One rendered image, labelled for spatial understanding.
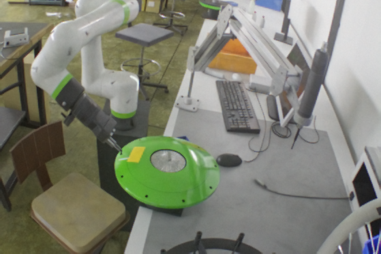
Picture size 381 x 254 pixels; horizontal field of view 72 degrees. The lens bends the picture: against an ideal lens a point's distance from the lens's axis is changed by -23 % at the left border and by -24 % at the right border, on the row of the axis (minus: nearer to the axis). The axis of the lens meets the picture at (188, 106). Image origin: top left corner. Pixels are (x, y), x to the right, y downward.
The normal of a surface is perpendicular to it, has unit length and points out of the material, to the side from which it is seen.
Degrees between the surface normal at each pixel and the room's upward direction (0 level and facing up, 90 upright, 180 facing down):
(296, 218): 0
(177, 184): 14
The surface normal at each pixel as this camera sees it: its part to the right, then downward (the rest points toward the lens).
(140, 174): -0.08, -0.73
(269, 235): 0.14, -0.85
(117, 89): -0.22, 0.46
